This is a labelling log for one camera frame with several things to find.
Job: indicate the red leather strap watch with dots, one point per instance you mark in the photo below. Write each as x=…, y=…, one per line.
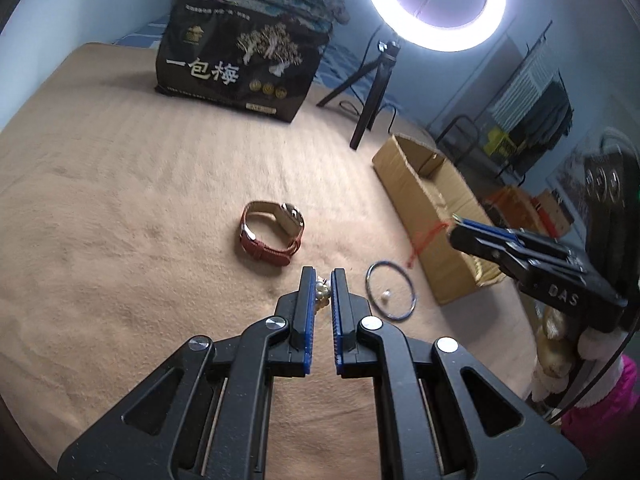
x=271, y=232

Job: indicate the brown cardboard box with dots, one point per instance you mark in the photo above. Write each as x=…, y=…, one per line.
x=426, y=190

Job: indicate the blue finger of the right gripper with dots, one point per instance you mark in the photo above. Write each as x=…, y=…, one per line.
x=484, y=228
x=493, y=249

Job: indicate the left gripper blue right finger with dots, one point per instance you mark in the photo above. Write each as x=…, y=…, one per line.
x=352, y=359

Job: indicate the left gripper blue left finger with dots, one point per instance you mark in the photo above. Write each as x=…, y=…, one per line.
x=292, y=355

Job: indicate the black clothes rack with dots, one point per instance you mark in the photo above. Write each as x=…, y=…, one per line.
x=464, y=136

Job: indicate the striped hanging towel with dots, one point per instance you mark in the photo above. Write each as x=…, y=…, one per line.
x=524, y=89

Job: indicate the landscape wall painting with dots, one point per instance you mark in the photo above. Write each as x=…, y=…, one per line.
x=568, y=178

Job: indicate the orange cloth covered furniture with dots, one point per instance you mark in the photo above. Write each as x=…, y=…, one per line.
x=512, y=207

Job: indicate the gloved right hand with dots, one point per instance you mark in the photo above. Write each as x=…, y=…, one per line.
x=569, y=353

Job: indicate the dark hanging clothes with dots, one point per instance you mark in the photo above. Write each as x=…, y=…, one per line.
x=537, y=133

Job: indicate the black printed snack bag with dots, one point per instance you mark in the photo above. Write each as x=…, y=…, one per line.
x=238, y=58

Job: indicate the yellow box on rack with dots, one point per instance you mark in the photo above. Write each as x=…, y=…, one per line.
x=499, y=144

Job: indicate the tan bed blanket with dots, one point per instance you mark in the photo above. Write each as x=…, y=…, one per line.
x=120, y=216

